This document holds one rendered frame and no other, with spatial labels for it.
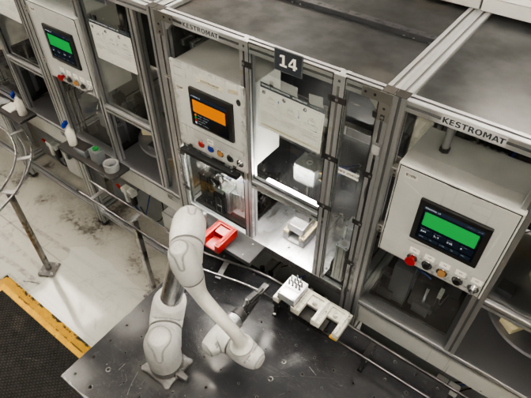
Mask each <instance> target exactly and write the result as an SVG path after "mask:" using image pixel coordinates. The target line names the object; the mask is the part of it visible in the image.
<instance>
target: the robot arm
mask: <svg viewBox="0 0 531 398"><path fill-rule="evenodd" d="M205 236H206V221H205V217H204V215H203V213H202V211H201V210H200V209H199V208H197V207H195V206H193V205H186V206H183V207H182V208H180V209H179V210H178V211H177V212H176V213H175V215H174V216H173V219H172V222H171V228H170V232H169V248H168V266H167V269H166V273H165V277H164V283H163V287H162V288H161V289H160V290H159V291H158V292H157V293H156V294H155V295H154V297H153V302H152V306H151V310H150V317H149V330H148V332H147V333H146V335H145V338H144V343H143V348H144V353H145V357H146V360H147V363H145V364H144V365H142V367H141V370H142V371H143V372H146V373H147V374H149V375H150V376H151V377H153V378H154V379H155V380H156V381H158V382H159V383H160V384H161V385H162V386H163V387H164V389H165V390H166V391H168V390H169V389H170V388H171V387H172V385H173V384H174V382H175V381H176V380H177V379H180V380H182V381H185V382H186V381H187V380H188V376H187V375H186V374H185V373H184V371H185V370H186V369H187V368H188V367H189V366H191V365H192V364H193V359H191V358H188V357H186V356H185V355H184V354H183V353H182V351H181V347H182V326H183V318H184V315H185V309H186V296H185V294H184V290H185V289H186V290H187V291H188V292H189V293H190V295H191V296H192V297H193V299H194V300H195V301H196V303H197V304H198V305H199V306H200V307H201V308H202V309H203V310H204V311H205V312H206V313H207V314H208V315H209V316H210V317H211V318H212V319H213V320H214V321H215V322H216V324H215V325H214V326H213V327H212V328H211V329H210V331H209V332H208V333H207V335H206V336H205V338H204V340H203V341H202V348H203V350H204V352H205V353H206V354H208V355H209V356H211V357H213V356H216V355H219V354H220V353H224V354H226V355H228V356H229V357H230V358H231V359H232V360H234V361H235V362H237V363H238V364H240V365H241V366H243V367H245V368H247V369H251V370H256V369H258V368H259V367H260V366H261V365H262V364H263V362H264V360H265V353H264V351H263V350H262V349H261V348H260V347H259V346H258V345H257V344H256V343H255V342H254V341H253V340H252V339H251V337H250V336H248V335H247V334H243V332H242V331H241V330H240V328H241V327H242V326H243V322H244V321H245V320H246V319H247V316H249V314H250V312H251V311H252V310H253V308H254V307H255V306H256V304H257V303H258V301H259V300H260V297H261V296H262V294H263V293H264V292H265V291H266V290H267V289H268V288H269V285H268V284H267V283H264V284H263V285H262V286H260V288H259V289H257V290H254V291H253V292H252V293H250V294H249V295H248V296H247V297H246V298H244V299H243V301H244V303H243V304H242V305H241V307H236V308H235V309H234V310H233V311H232V312H229V313H228V314H226V313H225V312H224V310H223V309H222V308H221V307H220V306H219V305H218V303H217V302H216V301H215V300H214V299H213V297H212V296H211V295H210V293H209V292H208V291H207V288H206V285H205V274H204V272H203V268H202V262H203V250H204V244H205Z"/></svg>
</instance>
